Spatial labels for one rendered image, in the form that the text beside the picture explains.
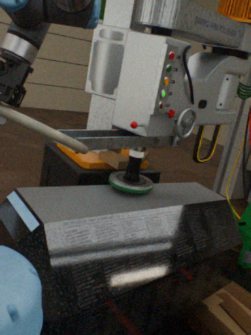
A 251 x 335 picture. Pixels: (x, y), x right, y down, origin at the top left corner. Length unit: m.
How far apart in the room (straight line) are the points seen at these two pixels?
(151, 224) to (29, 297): 1.25
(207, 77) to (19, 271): 1.62
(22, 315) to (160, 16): 1.34
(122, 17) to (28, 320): 2.05
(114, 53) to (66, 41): 5.77
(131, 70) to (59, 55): 6.33
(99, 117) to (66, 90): 5.75
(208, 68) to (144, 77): 0.47
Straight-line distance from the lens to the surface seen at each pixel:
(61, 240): 1.38
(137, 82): 1.62
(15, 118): 1.02
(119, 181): 1.73
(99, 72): 2.27
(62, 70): 7.99
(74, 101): 8.21
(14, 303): 0.39
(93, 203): 1.58
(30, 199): 1.55
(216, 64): 1.98
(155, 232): 1.62
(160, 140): 1.77
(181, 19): 1.62
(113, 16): 2.34
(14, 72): 1.03
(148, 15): 1.59
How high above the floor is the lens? 1.44
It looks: 17 degrees down
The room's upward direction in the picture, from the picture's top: 11 degrees clockwise
